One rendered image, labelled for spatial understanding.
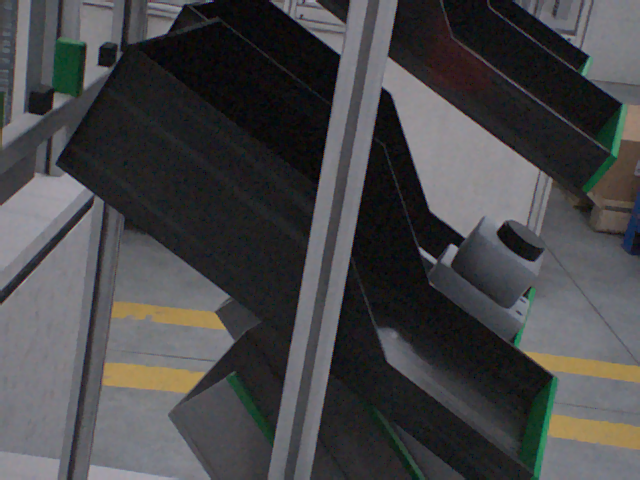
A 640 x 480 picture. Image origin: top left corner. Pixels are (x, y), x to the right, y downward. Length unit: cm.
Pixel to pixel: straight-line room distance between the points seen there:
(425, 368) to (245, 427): 11
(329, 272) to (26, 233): 131
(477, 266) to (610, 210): 482
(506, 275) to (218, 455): 22
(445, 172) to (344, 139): 398
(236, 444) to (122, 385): 277
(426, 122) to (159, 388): 156
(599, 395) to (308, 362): 336
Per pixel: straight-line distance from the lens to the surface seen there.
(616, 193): 561
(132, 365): 355
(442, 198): 458
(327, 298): 59
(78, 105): 78
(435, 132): 451
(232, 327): 82
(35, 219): 194
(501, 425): 71
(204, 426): 68
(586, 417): 379
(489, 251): 79
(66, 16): 210
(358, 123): 57
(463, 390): 72
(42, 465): 129
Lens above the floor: 149
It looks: 18 degrees down
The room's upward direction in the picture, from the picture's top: 10 degrees clockwise
